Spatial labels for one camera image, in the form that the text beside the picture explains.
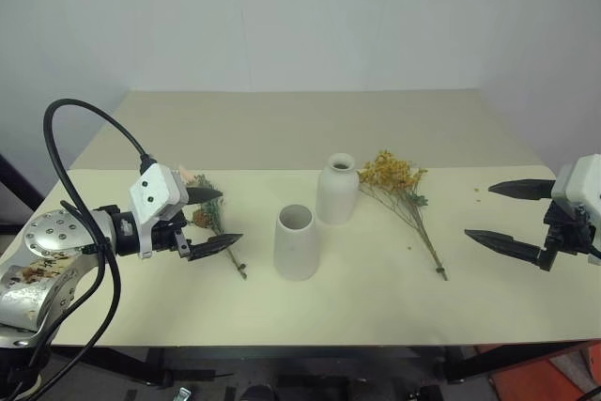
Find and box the dark furniture at wall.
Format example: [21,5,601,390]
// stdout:
[0,151,38,234]

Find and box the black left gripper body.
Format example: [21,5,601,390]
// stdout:
[151,210,192,261]

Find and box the white conical vase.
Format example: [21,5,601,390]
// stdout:
[272,204,322,283]

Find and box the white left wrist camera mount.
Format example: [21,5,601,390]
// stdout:
[129,162,190,260]

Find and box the black table frame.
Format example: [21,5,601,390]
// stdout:
[46,339,601,386]

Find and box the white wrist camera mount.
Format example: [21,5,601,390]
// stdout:
[129,162,190,260]
[550,153,601,264]

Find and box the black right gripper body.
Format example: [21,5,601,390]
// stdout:
[543,196,601,256]

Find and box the orange object under table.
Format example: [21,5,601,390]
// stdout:
[473,339,601,401]

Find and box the green and orange flower bunch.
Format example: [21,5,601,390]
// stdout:
[179,164,249,282]

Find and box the white bottle-shaped vase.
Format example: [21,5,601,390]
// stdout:
[316,152,361,226]

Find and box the yellow dried flower bunch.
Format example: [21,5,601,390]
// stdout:
[357,149,450,283]

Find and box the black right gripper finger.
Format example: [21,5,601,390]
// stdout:
[487,178,558,202]
[464,228,561,273]

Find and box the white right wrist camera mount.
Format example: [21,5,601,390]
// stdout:
[550,153,601,264]

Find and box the dark rounded shape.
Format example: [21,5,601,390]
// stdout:
[242,383,276,401]

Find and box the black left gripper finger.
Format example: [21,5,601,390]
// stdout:
[188,233,244,263]
[186,186,224,206]

